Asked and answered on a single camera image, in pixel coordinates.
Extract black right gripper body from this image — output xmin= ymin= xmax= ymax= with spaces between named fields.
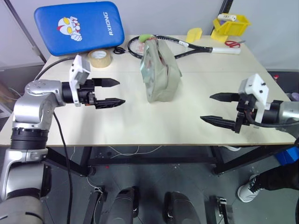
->
xmin=234 ymin=91 xmax=259 ymax=134

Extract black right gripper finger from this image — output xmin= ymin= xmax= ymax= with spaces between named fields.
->
xmin=200 ymin=115 xmax=237 ymax=132
xmin=209 ymin=92 xmax=240 ymax=103

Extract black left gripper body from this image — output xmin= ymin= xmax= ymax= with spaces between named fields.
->
xmin=78 ymin=78 xmax=101 ymax=109

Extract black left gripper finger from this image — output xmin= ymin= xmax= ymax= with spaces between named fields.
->
xmin=94 ymin=78 xmax=121 ymax=89
xmin=94 ymin=98 xmax=126 ymax=110

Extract grey-green fabric bag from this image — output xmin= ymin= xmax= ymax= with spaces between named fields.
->
xmin=139 ymin=37 xmax=183 ymax=103

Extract brown packing tape roll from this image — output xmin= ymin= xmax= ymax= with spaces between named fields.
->
xmin=87 ymin=49 xmax=114 ymax=69

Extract black tennis racket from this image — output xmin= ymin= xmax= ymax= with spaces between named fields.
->
xmin=127 ymin=35 xmax=241 ymax=60

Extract blue cartoon print pad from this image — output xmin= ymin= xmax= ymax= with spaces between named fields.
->
xmin=34 ymin=1 xmax=125 ymax=57

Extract blue box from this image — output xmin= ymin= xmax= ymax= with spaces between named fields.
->
xmin=275 ymin=147 xmax=299 ymax=167

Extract yellow plastic scoop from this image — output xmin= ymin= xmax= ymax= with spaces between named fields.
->
xmin=186 ymin=27 xmax=203 ymax=42

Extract yellow plastic bin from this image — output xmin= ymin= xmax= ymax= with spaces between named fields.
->
xmin=210 ymin=14 xmax=252 ymax=42

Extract white sneaker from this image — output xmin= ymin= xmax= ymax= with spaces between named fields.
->
xmin=237 ymin=174 xmax=264 ymax=203

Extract black trouser leg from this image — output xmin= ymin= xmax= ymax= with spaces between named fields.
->
xmin=255 ymin=163 xmax=299 ymax=192

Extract white power strip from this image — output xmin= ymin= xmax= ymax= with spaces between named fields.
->
xmin=217 ymin=14 xmax=237 ymax=22

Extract black right robot foot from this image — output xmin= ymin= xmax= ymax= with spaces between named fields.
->
xmin=163 ymin=191 xmax=198 ymax=224

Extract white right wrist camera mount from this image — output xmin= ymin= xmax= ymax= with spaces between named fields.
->
xmin=238 ymin=73 xmax=269 ymax=123

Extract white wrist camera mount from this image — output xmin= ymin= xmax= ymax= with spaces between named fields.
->
xmin=238 ymin=73 xmax=269 ymax=123
xmin=68 ymin=55 xmax=91 ymax=107

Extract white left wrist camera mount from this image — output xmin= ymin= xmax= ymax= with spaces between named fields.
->
xmin=68 ymin=55 xmax=91 ymax=107

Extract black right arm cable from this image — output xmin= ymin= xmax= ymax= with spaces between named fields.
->
xmin=244 ymin=111 xmax=299 ymax=128

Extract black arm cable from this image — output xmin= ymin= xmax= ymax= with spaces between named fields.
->
xmin=33 ymin=57 xmax=78 ymax=224
xmin=244 ymin=111 xmax=299 ymax=128

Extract white string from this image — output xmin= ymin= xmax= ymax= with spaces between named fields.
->
xmin=70 ymin=145 xmax=163 ymax=194

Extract red handled scissors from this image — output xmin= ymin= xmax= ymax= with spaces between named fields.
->
xmin=224 ymin=40 xmax=246 ymax=49

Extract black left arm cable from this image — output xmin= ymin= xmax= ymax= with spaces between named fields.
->
xmin=33 ymin=57 xmax=78 ymax=224

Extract black table frame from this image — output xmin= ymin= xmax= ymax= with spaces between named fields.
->
xmin=45 ymin=145 xmax=295 ymax=176

